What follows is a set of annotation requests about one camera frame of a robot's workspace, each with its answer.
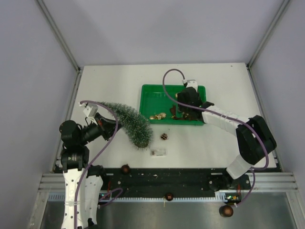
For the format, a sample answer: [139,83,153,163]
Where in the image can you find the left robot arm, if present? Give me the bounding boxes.
[59,114,122,229]

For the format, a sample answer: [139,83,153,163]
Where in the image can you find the left aluminium frame post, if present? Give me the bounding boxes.
[35,0,81,73]

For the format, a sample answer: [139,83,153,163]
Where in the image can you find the frosted pine cone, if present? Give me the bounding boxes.
[160,133,168,140]

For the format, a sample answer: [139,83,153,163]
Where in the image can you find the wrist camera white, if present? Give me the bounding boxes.
[80,102,98,118]
[182,79,198,91]

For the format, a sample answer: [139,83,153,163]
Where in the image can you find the right aluminium frame post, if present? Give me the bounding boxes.
[247,0,293,70]

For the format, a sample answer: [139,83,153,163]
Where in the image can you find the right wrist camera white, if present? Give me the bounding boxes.
[182,79,198,91]

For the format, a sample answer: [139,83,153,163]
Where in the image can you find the small green christmas tree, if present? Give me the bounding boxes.
[99,102,153,148]

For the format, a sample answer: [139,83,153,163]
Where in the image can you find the clear battery box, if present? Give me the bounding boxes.
[150,148,167,157]

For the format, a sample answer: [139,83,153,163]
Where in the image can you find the brown ribbon pine cone decoration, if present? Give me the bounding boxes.
[170,105,199,121]

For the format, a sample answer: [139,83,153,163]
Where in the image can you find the green plastic tray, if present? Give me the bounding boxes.
[139,84,203,126]

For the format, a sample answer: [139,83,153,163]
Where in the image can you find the small brown shiny bauble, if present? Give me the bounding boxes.
[164,192,174,201]

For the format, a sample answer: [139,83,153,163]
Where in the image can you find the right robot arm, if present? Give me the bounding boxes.
[175,87,277,191]

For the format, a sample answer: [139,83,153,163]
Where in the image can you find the gold ribbed ornament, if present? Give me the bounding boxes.
[155,113,166,120]

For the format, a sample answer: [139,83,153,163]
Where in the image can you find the white cable duct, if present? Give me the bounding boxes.
[49,189,241,203]

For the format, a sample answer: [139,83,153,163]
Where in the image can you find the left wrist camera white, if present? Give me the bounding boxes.
[80,102,98,118]

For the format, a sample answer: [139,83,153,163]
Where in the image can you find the aluminium frame post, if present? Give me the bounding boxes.
[247,0,293,70]
[35,0,81,73]

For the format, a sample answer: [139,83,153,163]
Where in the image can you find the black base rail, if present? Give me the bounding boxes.
[101,168,250,198]

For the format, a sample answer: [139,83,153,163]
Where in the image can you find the large brown matte bauble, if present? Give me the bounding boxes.
[121,164,131,175]

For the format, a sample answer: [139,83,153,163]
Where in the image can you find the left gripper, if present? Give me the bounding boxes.
[78,112,124,145]

